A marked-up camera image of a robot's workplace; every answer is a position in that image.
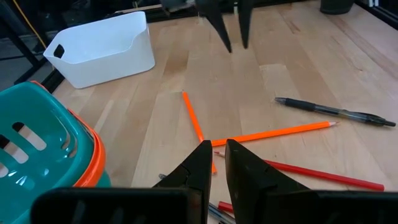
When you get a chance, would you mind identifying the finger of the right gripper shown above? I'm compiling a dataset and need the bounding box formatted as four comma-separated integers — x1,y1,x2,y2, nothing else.
195,0,233,54
237,0,254,50

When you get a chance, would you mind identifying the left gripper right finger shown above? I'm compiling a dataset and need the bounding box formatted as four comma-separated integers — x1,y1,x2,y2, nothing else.
224,138,318,224

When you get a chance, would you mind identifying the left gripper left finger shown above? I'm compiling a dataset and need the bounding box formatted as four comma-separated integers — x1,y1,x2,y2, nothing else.
154,139,214,224

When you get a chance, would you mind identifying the orange pencil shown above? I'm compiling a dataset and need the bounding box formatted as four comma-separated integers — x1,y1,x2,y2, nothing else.
210,121,339,148
181,90,218,174

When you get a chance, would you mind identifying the black pen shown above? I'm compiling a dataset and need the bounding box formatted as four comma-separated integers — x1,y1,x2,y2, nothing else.
274,96,397,128

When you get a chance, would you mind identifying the teal basket with orange rim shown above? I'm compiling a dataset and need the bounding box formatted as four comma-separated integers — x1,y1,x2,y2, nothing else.
0,80,112,224

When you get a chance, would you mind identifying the potted green plant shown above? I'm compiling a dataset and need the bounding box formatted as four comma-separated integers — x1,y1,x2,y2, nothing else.
319,0,356,16

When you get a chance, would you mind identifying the white plastic bin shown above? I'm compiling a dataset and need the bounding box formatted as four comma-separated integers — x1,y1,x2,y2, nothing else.
42,11,156,90

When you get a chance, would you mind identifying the yellow cable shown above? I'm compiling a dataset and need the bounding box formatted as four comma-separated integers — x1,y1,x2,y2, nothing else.
11,0,48,50

